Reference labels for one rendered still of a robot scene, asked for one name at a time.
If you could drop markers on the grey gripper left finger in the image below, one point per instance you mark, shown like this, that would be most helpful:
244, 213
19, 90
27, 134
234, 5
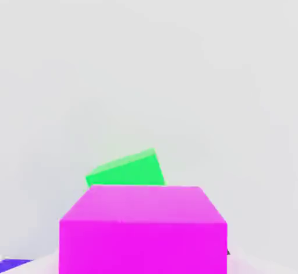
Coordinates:
46, 265

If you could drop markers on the small magenta cube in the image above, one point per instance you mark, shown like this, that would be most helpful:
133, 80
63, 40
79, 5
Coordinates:
143, 243

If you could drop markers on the large blue box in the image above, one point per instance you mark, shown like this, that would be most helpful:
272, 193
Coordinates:
11, 264

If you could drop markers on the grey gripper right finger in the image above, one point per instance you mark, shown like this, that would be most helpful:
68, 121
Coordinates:
239, 265

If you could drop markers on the small green cube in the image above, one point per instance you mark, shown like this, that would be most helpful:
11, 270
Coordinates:
130, 173

